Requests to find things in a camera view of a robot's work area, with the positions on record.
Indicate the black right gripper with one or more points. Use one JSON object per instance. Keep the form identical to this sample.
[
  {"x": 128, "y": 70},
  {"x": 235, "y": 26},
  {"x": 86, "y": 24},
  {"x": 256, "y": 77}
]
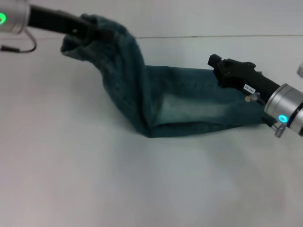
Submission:
[{"x": 246, "y": 75}]

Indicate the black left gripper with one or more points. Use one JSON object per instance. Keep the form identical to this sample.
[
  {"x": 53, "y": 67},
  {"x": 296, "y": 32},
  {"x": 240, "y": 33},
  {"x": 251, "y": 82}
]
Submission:
[{"x": 54, "y": 20}]

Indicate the blue denim shorts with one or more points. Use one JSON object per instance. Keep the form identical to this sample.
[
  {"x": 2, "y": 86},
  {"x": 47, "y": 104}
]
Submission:
[{"x": 146, "y": 94}]

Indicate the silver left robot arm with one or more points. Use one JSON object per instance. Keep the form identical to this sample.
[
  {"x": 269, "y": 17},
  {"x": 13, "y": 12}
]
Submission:
[{"x": 16, "y": 14}]

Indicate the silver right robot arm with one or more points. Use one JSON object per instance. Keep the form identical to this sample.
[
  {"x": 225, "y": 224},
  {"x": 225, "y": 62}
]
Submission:
[{"x": 288, "y": 104}]

